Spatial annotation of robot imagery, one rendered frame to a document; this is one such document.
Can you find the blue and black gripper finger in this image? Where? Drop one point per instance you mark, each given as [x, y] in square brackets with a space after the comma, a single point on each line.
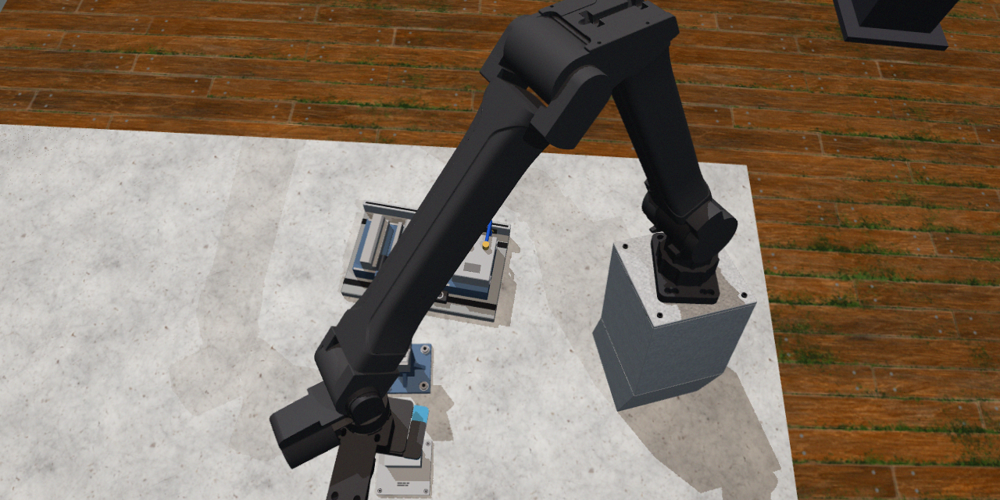
[420, 413]

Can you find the grey flat bar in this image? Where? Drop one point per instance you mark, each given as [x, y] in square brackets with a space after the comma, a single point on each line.
[398, 233]

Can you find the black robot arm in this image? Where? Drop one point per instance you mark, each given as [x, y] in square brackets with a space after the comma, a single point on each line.
[549, 52]

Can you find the narrow grey metal bar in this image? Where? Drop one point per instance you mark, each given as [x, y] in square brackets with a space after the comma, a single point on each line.
[381, 243]

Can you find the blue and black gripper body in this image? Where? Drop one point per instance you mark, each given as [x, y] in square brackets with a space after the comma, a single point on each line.
[402, 411]

